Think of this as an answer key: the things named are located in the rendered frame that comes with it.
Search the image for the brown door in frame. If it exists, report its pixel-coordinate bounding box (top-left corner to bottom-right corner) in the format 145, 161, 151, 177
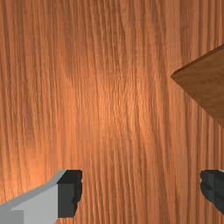
170, 43, 224, 128

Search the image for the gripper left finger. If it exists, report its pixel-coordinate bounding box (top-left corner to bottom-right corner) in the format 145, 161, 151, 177
0, 169, 83, 224

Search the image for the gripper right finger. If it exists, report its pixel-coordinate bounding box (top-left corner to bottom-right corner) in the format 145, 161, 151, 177
199, 169, 224, 215

